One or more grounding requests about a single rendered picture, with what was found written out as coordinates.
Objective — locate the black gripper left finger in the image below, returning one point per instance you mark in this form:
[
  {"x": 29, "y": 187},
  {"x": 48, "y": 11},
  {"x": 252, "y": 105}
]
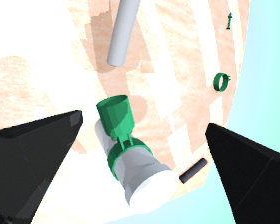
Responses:
[{"x": 30, "y": 156}]

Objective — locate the green pipe clamp with end cup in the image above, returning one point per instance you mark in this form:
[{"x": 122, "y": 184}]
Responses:
[{"x": 115, "y": 114}]

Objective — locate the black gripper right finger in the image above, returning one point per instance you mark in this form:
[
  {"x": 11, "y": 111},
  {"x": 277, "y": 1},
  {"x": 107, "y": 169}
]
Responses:
[{"x": 250, "y": 173}]

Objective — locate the dark grey cylinder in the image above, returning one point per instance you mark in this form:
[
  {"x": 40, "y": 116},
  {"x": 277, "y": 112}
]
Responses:
[{"x": 187, "y": 175}]

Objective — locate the grey post with cap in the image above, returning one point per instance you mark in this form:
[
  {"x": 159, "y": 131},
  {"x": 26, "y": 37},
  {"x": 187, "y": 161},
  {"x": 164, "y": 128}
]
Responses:
[{"x": 147, "y": 182}]

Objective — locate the grey metal pipe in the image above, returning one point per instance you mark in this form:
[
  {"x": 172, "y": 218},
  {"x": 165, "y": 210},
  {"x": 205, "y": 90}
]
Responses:
[{"x": 121, "y": 33}]

